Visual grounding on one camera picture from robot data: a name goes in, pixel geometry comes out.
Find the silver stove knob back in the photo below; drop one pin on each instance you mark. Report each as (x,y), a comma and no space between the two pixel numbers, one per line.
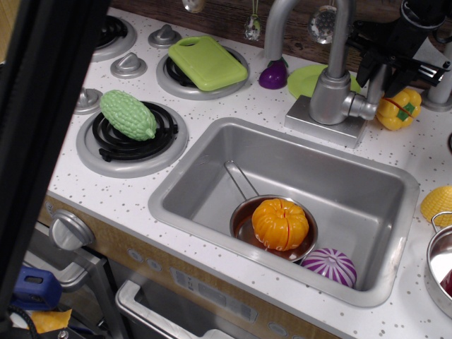
(164,37)

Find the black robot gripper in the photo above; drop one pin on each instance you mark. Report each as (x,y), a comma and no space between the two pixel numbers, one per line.
(404,48)

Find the front black stove burner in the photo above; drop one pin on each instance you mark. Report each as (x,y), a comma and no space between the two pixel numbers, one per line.
(108,152)

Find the hanging glass fruit ornament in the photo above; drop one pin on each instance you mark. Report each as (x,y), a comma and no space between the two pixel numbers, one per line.
(252,26)

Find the purple toy eggplant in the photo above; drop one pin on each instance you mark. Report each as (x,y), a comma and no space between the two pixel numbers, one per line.
(275,75)

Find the grey toy sink basin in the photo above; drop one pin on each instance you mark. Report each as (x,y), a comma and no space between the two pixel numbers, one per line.
(332,220)

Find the green toy bitter gourd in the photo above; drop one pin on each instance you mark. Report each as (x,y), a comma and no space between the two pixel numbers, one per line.
(128,115)

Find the green toy plate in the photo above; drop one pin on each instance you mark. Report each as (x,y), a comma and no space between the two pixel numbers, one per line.
(303,81)

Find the black foreground pole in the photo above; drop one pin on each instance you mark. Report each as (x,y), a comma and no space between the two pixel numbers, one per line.
(49,54)

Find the silver stove knob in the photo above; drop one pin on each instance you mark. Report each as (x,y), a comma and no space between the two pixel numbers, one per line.
(88,101)
(129,66)
(164,37)

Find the purple striped toy onion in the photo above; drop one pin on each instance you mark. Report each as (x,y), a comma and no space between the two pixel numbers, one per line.
(332,264)

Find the green toy cutting board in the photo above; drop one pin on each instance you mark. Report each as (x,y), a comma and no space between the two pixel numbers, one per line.
(207,63)

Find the silver oven front knob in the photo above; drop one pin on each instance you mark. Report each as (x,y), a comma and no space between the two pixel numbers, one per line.
(68,232)

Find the yellow toy corn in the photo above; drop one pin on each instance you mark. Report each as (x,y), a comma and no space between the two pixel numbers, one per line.
(437,201)

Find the blue clamp tool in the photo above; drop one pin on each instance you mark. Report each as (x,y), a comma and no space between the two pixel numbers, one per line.
(36,289)

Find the back left stove burner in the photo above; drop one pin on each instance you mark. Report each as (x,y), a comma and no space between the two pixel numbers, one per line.
(117,37)

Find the silver post at right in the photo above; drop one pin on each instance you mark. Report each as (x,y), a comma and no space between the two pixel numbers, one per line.
(438,98)

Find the small steel saucepan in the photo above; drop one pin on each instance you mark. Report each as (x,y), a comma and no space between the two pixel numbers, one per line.
(240,221)

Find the steel pot at right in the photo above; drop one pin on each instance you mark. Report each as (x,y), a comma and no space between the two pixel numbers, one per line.
(437,273)

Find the back right stove burner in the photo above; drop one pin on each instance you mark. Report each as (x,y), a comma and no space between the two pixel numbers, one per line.
(174,81)

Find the silver stove knob middle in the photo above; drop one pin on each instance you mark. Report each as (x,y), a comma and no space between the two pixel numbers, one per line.
(129,66)

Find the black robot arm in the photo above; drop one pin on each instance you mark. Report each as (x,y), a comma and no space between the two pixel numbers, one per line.
(429,15)

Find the silver stove knob left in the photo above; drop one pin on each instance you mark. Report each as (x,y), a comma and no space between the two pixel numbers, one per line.
(88,101)

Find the orange toy pumpkin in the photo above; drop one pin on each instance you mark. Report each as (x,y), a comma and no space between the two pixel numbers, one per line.
(280,224)

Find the silver dishwasher door handle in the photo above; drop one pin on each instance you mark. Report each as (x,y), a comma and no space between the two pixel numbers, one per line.
(155,312)

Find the silver faucet lever handle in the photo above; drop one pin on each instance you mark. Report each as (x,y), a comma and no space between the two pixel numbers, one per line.
(365,107)

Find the yellow toy bell pepper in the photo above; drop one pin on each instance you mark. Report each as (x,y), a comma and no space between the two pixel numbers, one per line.
(400,111)

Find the yellow cloth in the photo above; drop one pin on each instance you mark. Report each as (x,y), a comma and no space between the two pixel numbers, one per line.
(47,321)

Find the silver oven door handle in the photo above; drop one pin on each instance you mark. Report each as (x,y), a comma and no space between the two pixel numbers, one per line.
(73,269)

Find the hanging crystal ball ornament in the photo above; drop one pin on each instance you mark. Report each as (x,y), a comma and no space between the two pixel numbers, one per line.
(321,24)

